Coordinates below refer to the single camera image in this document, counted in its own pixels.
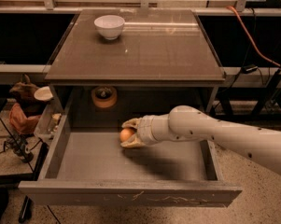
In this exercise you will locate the orange cloth bag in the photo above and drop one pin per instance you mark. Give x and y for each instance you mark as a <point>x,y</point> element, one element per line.
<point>20,122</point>

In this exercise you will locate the clear plastic bin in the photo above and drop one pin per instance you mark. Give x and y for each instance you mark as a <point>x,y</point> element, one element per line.
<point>48,123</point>

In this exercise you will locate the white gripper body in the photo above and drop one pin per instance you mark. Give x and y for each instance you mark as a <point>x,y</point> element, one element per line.
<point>145,130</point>

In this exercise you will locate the open grey top drawer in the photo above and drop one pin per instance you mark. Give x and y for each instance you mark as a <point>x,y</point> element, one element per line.
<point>87,166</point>

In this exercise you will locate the orange fruit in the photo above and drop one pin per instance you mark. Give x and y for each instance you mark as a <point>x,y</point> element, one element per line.
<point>126,134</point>

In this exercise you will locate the small white dish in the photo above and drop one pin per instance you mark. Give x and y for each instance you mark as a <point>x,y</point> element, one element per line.
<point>43,94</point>

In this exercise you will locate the brown stuffed toy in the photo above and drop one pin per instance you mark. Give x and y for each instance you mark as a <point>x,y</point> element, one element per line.
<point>24,93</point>

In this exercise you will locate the orange tape roll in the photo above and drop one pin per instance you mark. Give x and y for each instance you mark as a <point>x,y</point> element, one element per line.
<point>104,96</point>

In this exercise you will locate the white ceramic bowl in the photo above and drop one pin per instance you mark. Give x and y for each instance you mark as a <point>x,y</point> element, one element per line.
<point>109,26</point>

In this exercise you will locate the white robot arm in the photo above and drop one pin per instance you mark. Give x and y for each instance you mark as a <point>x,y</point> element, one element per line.
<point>184,123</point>

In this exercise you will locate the black power adapter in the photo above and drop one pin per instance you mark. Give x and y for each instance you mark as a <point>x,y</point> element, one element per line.
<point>247,69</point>

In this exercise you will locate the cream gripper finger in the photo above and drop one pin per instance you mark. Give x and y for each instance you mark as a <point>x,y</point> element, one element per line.
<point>131,123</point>
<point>132,142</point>

